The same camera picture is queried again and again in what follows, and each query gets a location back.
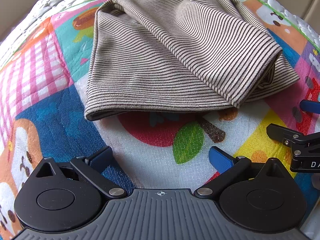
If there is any beige striped garment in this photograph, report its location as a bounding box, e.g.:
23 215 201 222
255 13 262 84
85 0 299 121

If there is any colourful cartoon play mat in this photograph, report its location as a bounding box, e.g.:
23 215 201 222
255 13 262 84
1 0 319 239

